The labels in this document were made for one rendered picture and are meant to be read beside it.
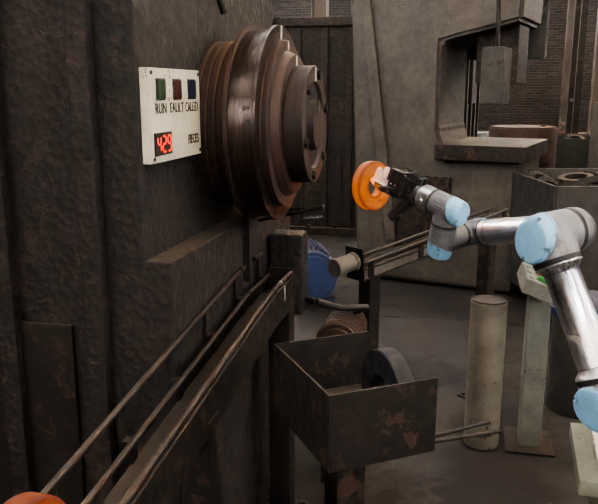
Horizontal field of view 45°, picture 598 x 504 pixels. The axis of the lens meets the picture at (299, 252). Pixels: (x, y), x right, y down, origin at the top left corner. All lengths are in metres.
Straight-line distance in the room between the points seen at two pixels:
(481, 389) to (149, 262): 1.41
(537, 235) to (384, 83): 2.83
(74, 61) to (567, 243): 1.16
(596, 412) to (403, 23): 3.10
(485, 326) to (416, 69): 2.32
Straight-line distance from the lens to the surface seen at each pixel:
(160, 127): 1.44
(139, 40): 1.42
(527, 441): 2.66
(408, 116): 4.46
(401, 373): 1.26
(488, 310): 2.43
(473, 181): 4.38
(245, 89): 1.61
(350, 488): 1.44
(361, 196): 2.24
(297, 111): 1.65
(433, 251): 2.13
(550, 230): 1.80
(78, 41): 1.42
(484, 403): 2.54
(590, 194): 3.79
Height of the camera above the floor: 1.20
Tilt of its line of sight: 13 degrees down
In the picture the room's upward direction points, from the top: straight up
